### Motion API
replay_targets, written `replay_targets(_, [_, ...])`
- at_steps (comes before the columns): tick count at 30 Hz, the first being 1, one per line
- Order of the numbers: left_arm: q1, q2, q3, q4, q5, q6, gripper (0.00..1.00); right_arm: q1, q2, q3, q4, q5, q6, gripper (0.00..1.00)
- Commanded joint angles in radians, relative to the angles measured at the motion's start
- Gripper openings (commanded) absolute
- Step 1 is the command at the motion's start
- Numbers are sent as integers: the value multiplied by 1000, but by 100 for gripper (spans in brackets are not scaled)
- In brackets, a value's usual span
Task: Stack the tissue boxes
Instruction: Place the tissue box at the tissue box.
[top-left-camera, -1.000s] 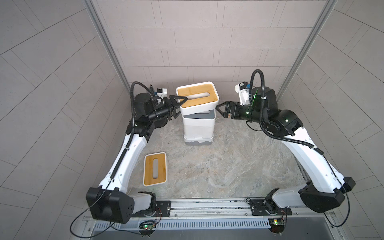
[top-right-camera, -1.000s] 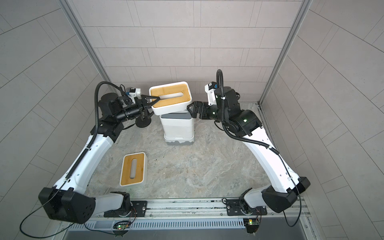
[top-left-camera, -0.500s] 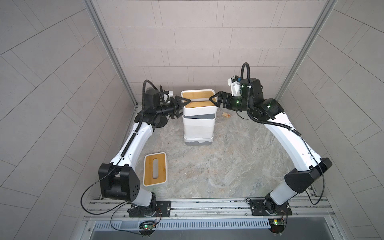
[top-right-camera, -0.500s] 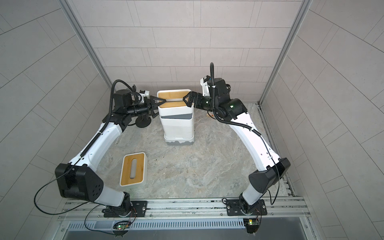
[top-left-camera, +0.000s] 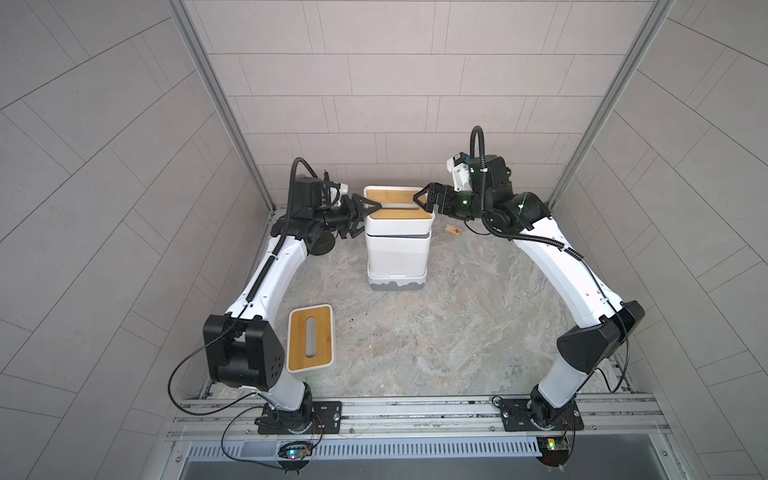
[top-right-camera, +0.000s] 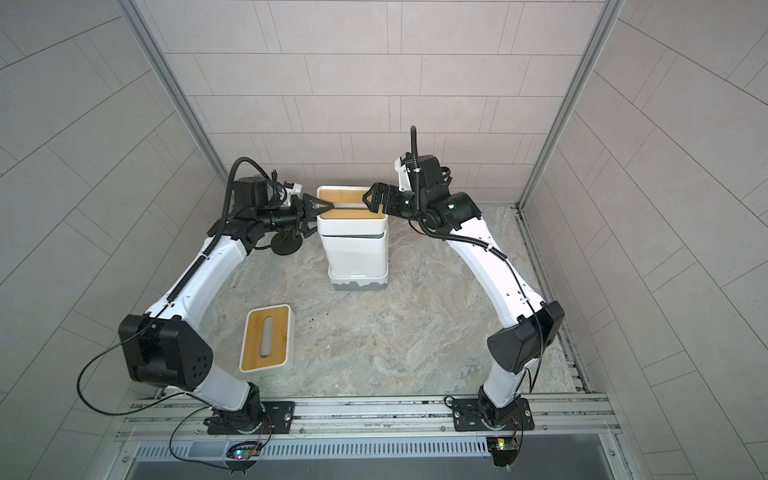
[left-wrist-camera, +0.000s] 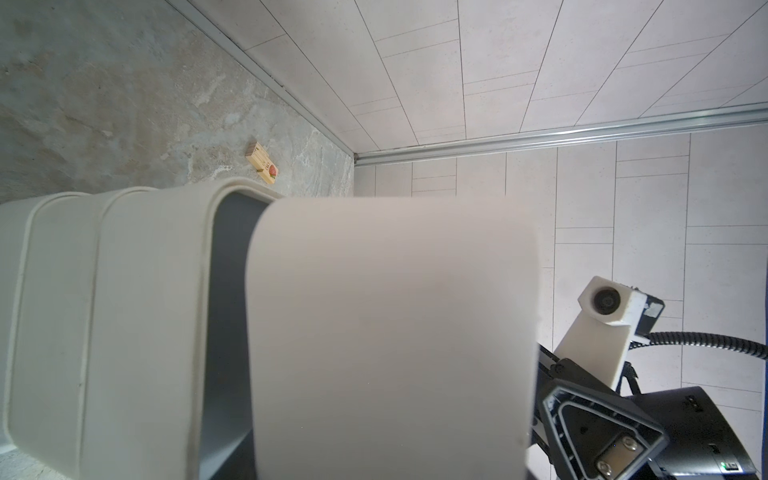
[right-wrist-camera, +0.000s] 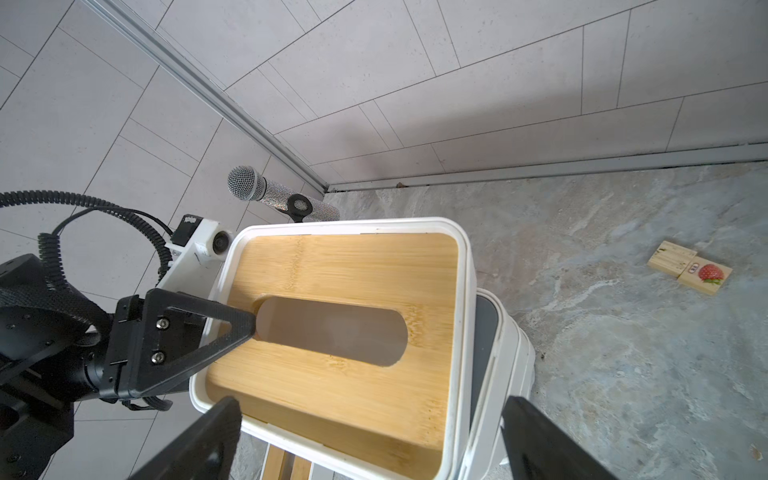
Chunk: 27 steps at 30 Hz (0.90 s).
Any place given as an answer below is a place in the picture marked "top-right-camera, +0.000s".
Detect bamboo lid tissue box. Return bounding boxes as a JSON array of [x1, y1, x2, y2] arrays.
[[316, 186, 388, 237], [239, 304, 295, 375], [329, 255, 388, 278]]

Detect grey lid tissue box front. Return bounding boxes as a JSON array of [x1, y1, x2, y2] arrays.
[[321, 233, 388, 262]]

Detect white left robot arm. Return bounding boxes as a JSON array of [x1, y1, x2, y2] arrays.
[[118, 194, 334, 434]]

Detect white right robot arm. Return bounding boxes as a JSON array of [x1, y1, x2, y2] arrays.
[[363, 183, 565, 429]]

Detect microphone on black stand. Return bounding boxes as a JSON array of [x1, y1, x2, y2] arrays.
[[270, 231, 303, 256]]

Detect left green circuit board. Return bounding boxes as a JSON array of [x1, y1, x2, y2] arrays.
[[225, 441, 261, 475]]

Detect green circuit board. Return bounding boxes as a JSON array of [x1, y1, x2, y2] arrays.
[[486, 436, 521, 469], [225, 441, 261, 475]]

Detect white ventilation grille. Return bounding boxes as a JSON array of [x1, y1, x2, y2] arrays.
[[135, 436, 490, 463]]

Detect right green circuit board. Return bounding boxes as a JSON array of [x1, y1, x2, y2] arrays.
[[486, 436, 521, 469]]

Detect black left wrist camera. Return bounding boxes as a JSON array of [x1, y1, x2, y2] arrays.
[[232, 177, 303, 210]]

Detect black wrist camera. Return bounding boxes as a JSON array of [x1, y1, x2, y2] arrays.
[[394, 152, 452, 192], [232, 177, 303, 210]]

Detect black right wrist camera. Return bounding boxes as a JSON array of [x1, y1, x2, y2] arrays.
[[394, 152, 452, 192]]

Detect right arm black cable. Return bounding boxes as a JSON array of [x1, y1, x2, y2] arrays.
[[409, 125, 547, 394]]

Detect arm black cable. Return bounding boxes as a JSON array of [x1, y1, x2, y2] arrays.
[[409, 125, 547, 394], [76, 157, 289, 418]]

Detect aluminium corner post left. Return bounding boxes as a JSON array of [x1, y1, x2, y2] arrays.
[[115, 1, 226, 226]]

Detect aluminium corner post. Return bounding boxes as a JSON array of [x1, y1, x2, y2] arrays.
[[516, 0, 624, 211], [115, 1, 226, 226]]

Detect aluminium corner post right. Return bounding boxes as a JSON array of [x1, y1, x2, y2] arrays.
[[516, 0, 624, 211]]

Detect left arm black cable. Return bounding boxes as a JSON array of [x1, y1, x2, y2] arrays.
[[76, 157, 289, 418]]

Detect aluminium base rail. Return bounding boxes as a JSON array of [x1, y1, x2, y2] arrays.
[[113, 392, 619, 442]]

